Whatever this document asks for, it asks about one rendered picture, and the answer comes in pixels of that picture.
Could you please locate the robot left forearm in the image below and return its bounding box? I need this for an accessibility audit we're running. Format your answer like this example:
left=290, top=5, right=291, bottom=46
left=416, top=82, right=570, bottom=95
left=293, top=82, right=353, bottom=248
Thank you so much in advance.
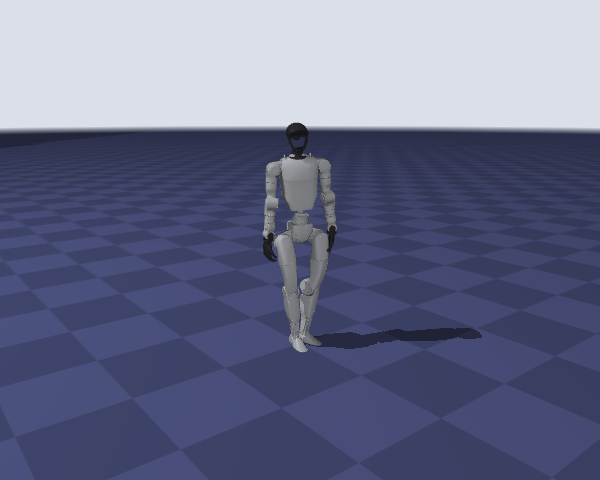
left=323, top=194, right=337, bottom=231

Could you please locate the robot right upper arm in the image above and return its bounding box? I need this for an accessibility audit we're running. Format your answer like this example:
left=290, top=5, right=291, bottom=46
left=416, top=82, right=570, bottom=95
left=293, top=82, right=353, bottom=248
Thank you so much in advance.
left=265, top=161, right=282, bottom=209

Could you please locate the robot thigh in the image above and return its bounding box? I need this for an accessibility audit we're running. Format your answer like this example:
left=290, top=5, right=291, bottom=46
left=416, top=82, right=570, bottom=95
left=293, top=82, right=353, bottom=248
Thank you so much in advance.
left=272, top=230, right=300, bottom=297
left=300, top=228, right=329, bottom=295

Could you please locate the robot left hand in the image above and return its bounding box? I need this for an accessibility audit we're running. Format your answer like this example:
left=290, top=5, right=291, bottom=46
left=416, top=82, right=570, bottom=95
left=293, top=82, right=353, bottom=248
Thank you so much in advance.
left=327, top=225, right=336, bottom=253

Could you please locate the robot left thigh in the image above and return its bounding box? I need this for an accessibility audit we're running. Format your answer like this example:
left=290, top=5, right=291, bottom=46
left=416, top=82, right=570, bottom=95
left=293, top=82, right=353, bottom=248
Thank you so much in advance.
left=300, top=228, right=329, bottom=295

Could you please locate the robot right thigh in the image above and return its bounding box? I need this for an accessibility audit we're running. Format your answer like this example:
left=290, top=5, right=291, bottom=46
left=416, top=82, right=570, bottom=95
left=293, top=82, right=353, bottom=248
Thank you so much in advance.
left=272, top=230, right=300, bottom=297

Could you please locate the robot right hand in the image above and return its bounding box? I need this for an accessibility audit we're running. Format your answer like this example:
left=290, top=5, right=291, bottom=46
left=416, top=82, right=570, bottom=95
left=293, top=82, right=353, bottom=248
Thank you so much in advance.
left=263, top=233, right=277, bottom=262

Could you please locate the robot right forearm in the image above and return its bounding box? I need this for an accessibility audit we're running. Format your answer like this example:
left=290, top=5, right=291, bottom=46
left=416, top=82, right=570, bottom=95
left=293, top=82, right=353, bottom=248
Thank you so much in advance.
left=262, top=198, right=276, bottom=240

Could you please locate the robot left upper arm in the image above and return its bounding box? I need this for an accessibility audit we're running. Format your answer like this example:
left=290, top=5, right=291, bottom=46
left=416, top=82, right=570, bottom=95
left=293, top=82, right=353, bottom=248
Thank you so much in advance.
left=316, top=158, right=335, bottom=204

